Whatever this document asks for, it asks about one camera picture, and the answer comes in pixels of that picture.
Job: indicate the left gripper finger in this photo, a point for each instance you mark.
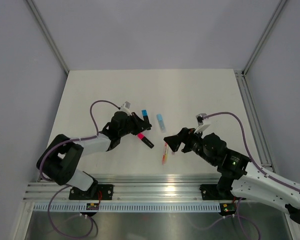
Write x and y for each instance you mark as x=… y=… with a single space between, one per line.
x=143 y=126
x=136 y=118

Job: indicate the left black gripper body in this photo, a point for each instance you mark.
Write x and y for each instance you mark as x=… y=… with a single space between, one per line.
x=132 y=126

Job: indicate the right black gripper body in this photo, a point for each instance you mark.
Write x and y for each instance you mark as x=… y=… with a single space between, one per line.
x=192 y=139

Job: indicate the black blue highlighter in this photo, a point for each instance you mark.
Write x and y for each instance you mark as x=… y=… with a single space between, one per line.
x=146 y=119

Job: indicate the yellow highlighter pen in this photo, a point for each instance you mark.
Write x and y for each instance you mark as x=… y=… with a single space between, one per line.
x=165 y=157

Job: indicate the black pink highlighter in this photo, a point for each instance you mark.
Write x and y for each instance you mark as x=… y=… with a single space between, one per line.
x=147 y=142

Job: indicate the light blue highlighter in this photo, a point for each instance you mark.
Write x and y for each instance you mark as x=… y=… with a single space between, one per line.
x=162 y=126

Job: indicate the thin red pen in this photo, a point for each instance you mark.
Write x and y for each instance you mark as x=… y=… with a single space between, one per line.
x=165 y=146

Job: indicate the pink cap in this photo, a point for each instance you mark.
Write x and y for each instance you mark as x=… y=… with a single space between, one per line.
x=140 y=136

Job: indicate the light blue cap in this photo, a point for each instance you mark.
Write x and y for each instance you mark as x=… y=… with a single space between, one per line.
x=159 y=117

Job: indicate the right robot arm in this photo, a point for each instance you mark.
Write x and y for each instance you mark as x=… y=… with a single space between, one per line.
x=240 y=176

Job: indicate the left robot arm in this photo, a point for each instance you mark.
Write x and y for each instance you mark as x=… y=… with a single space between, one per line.
x=60 y=160

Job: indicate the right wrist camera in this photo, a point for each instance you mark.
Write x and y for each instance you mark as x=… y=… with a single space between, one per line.
x=203 y=123

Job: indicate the aluminium mounting rail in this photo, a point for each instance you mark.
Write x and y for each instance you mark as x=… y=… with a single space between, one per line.
x=135 y=188

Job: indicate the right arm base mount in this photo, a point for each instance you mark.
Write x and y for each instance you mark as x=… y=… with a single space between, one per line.
x=209 y=192

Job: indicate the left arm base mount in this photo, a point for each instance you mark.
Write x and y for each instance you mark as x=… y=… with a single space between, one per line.
x=102 y=192

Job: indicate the aluminium side rail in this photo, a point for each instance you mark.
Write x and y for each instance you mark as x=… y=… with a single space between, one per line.
x=257 y=132

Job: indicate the aluminium frame post left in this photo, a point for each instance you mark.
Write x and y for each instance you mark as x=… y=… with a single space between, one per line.
x=38 y=18

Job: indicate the aluminium frame post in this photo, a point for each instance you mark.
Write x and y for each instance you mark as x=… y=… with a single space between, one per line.
x=38 y=18
x=266 y=33

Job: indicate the white slotted cable duct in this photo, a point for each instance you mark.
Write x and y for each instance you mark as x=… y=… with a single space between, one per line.
x=124 y=207

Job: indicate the aluminium frame post right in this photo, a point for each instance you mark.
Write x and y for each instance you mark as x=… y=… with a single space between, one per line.
x=266 y=33

